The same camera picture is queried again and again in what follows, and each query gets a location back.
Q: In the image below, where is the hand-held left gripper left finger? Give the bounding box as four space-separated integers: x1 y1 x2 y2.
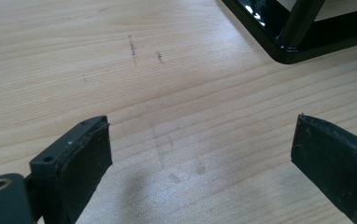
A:
29 115 114 224

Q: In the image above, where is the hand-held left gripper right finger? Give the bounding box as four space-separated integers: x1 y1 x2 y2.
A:
290 113 357 224

